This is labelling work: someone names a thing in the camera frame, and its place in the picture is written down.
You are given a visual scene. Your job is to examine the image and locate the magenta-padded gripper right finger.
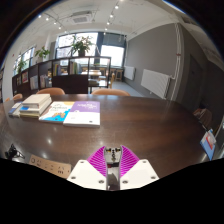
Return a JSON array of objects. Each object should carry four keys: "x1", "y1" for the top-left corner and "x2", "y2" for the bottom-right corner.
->
[{"x1": 118, "y1": 145, "x2": 160, "y2": 191}]

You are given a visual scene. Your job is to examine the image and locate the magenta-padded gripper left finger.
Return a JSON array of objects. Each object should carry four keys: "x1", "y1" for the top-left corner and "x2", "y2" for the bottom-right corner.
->
[{"x1": 66, "y1": 145, "x2": 109, "y2": 191}]

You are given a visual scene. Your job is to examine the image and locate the small black charger block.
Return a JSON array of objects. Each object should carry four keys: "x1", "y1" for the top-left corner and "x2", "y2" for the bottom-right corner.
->
[{"x1": 104, "y1": 145, "x2": 122, "y2": 168}]

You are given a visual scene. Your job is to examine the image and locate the purple cover book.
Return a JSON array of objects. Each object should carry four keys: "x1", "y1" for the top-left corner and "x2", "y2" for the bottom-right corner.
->
[{"x1": 62, "y1": 100, "x2": 101, "y2": 129}]

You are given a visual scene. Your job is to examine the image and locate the white illustrated cover book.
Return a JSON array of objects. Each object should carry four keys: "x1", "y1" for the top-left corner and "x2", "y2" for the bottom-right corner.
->
[{"x1": 38, "y1": 100, "x2": 76, "y2": 124}]

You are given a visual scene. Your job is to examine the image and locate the orange chairs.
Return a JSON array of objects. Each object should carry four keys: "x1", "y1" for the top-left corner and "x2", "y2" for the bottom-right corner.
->
[{"x1": 3, "y1": 87, "x2": 132, "y2": 103}]

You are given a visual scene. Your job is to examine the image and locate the blue booklet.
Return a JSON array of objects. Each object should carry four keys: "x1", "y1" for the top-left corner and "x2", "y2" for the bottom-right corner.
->
[{"x1": 199, "y1": 129, "x2": 217, "y2": 161}]

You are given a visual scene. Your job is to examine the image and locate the blue and yellow book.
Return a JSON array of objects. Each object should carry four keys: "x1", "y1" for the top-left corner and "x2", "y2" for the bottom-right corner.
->
[{"x1": 18, "y1": 99, "x2": 54, "y2": 119}]

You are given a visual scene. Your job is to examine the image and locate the dark open shelf unit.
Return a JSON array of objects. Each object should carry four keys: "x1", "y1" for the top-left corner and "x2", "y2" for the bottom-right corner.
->
[{"x1": 11, "y1": 55, "x2": 113, "y2": 98}]

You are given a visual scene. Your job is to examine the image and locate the brown wooden chair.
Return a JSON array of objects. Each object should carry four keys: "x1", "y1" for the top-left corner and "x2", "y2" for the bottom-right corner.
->
[{"x1": 192, "y1": 106, "x2": 214, "y2": 131}]

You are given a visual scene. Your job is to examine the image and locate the white thin book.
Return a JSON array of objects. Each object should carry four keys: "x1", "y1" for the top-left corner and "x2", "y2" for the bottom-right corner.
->
[{"x1": 12, "y1": 104, "x2": 23, "y2": 118}]

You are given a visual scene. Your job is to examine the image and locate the dark blue thin book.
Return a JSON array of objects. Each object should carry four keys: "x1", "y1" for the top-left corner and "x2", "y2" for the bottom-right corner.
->
[{"x1": 7, "y1": 102, "x2": 23, "y2": 118}]

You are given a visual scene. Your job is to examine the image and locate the dark grey door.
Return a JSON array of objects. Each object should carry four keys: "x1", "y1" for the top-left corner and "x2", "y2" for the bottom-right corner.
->
[{"x1": 181, "y1": 54, "x2": 204, "y2": 113}]

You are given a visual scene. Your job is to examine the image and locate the large potted green plant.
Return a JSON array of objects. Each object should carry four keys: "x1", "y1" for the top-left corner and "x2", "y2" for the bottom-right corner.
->
[{"x1": 70, "y1": 34, "x2": 96, "y2": 57}]

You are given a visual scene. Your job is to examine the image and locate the medium potted green plant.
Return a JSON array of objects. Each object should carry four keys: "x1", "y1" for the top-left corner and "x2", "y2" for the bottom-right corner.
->
[{"x1": 34, "y1": 46, "x2": 51, "y2": 62}]

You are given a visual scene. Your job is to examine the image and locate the small potted green plant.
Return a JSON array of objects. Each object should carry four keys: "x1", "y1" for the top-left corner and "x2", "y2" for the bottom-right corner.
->
[{"x1": 16, "y1": 59, "x2": 28, "y2": 73}]

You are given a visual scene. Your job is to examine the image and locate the ceiling air conditioner vent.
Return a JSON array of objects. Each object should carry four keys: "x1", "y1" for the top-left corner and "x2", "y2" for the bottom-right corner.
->
[{"x1": 69, "y1": 10, "x2": 93, "y2": 24}]

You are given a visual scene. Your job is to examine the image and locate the ceiling track spotlights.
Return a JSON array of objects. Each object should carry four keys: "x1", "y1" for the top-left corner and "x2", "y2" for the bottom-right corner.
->
[{"x1": 38, "y1": 2, "x2": 121, "y2": 31}]

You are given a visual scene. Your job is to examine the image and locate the large white wall radiator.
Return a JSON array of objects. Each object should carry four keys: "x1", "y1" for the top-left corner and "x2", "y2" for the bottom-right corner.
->
[{"x1": 140, "y1": 68, "x2": 172, "y2": 100}]

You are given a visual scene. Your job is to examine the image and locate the black bundled power cable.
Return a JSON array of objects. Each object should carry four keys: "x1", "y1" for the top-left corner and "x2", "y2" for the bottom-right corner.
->
[{"x1": 4, "y1": 143, "x2": 26, "y2": 160}]

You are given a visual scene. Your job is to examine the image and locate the small white wall radiator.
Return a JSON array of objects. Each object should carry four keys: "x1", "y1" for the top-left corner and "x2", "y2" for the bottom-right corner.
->
[{"x1": 123, "y1": 65, "x2": 136, "y2": 81}]

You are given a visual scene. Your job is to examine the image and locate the white vertical wall pipe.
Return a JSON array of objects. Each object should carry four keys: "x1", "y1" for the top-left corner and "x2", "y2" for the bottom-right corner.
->
[{"x1": 169, "y1": 23, "x2": 184, "y2": 101}]

